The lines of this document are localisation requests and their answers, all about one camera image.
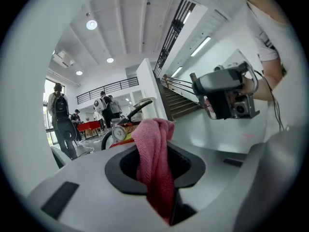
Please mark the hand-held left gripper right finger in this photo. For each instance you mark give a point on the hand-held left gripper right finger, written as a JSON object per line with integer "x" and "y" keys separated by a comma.
{"x": 212, "y": 175}

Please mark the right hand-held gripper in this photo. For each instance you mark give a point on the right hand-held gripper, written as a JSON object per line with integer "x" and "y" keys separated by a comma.
{"x": 224, "y": 105}

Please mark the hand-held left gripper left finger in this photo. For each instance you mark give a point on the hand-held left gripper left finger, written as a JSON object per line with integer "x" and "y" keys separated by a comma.
{"x": 91, "y": 178}

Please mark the red fire extinguisher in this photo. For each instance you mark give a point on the red fire extinguisher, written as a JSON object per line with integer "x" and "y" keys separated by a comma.
{"x": 119, "y": 133}

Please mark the pink cloth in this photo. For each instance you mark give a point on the pink cloth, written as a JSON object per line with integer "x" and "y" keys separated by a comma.
{"x": 154, "y": 153}

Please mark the person's right forearm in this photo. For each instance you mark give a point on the person's right forearm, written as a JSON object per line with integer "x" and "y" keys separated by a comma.
{"x": 268, "y": 86}

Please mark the person's right hand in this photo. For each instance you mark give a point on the person's right hand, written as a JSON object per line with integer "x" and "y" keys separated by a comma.
{"x": 247, "y": 86}

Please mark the ceiling strip light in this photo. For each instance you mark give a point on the ceiling strip light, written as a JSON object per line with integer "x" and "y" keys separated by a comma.
{"x": 177, "y": 72}
{"x": 186, "y": 18}
{"x": 200, "y": 47}

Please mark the dark wooden staircase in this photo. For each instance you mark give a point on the dark wooden staircase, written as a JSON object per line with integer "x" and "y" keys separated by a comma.
{"x": 178, "y": 103}

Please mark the red table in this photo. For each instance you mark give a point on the red table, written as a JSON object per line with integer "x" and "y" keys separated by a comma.
{"x": 88, "y": 126}

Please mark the black mezzanine railing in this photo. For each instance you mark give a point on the black mezzanine railing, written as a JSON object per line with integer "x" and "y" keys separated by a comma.
{"x": 171, "y": 37}

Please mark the person's white shirt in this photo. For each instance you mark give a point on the person's white shirt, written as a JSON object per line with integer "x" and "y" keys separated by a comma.
{"x": 265, "y": 33}

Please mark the black balcony railing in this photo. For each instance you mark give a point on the black balcony railing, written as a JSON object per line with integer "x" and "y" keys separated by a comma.
{"x": 108, "y": 88}

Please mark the round ceiling light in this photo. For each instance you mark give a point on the round ceiling light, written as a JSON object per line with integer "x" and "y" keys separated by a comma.
{"x": 79, "y": 73}
{"x": 91, "y": 24}
{"x": 110, "y": 60}

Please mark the white air conditioner unit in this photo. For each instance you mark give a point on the white air conditioner unit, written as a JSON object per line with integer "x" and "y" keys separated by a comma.
{"x": 63, "y": 60}

